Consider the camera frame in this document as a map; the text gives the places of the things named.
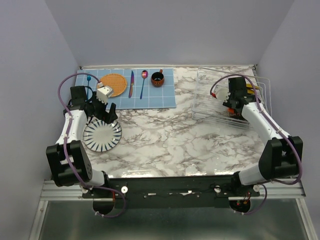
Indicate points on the white wire dish rack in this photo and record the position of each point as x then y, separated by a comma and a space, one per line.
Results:
206, 108

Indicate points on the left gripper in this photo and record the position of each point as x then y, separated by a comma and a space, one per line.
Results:
108, 117

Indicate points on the blue fork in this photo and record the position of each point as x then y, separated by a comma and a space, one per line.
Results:
88, 78

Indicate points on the brown ceramic mug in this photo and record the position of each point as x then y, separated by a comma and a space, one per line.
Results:
157, 78

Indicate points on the iridescent knife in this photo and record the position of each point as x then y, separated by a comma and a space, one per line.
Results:
132, 81

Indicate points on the iridescent spoon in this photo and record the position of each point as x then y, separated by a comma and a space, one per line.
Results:
144, 75

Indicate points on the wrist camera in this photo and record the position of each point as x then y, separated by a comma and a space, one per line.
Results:
103, 92
220, 93

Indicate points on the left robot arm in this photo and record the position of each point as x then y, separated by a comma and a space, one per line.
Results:
67, 158

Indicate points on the blue striped white plate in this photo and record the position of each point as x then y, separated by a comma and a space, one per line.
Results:
99, 136

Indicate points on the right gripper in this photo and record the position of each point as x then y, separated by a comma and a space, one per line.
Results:
227, 103

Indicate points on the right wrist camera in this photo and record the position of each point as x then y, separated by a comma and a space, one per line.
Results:
220, 93

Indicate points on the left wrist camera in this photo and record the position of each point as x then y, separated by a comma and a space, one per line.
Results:
103, 92

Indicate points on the blue grid placemat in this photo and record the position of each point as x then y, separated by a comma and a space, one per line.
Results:
153, 97

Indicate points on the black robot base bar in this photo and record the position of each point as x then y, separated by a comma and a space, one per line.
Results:
173, 192

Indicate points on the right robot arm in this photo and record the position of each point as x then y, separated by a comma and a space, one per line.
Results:
281, 159

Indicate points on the orange plate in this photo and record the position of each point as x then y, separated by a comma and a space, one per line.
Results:
231, 111

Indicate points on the woven orange trivet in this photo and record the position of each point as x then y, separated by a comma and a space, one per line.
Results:
116, 81

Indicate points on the yellow plate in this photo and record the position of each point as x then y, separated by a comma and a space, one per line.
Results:
252, 86

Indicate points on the aluminium frame rail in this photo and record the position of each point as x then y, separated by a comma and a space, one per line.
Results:
50, 192

